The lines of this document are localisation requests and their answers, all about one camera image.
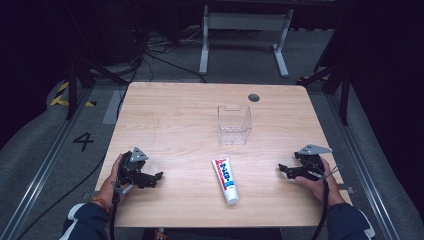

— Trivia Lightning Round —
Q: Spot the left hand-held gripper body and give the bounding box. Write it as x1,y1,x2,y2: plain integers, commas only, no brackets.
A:
118,146,150,189

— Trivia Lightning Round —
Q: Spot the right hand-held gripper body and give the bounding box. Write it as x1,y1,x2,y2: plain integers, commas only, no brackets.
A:
294,143,334,182

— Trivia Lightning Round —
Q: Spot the white toothpaste tube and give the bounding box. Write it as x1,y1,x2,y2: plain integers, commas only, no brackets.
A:
210,157,240,205

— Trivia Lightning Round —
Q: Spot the clear plastic container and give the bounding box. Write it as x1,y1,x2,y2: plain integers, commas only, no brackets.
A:
217,104,253,147

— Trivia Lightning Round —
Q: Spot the person's right hand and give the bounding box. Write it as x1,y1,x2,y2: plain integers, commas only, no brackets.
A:
294,156,347,210

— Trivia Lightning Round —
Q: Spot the person's left hand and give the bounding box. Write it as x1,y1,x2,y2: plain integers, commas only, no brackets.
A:
95,153,134,212

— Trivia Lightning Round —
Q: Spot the black metal stand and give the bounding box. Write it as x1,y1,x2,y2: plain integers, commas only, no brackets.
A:
65,58,129,121
296,59,353,127

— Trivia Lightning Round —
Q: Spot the yellow black floor tape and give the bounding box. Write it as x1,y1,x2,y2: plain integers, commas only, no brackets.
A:
49,81,98,108

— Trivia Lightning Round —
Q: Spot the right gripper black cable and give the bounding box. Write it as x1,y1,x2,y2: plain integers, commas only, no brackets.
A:
309,165,340,240

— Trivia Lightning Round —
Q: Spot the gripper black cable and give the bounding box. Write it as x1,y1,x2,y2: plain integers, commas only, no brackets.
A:
309,165,340,240
109,181,134,240

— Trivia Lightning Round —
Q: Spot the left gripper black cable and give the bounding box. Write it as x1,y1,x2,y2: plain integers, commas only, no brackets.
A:
109,181,134,240

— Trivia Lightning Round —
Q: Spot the orange bracelet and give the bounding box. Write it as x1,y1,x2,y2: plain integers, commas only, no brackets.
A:
89,196,110,213

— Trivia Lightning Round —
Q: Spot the grey metal floor rail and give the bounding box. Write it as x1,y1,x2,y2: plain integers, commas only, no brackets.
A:
0,87,95,240
324,93,403,240

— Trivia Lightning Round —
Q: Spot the black floor cable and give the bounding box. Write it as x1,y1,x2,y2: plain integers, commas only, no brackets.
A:
15,151,108,240

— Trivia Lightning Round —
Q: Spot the tangle of black floor cables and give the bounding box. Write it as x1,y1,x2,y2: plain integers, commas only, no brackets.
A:
114,19,209,119

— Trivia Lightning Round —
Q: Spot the white metal desk frame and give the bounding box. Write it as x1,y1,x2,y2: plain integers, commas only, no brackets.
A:
198,4,295,79

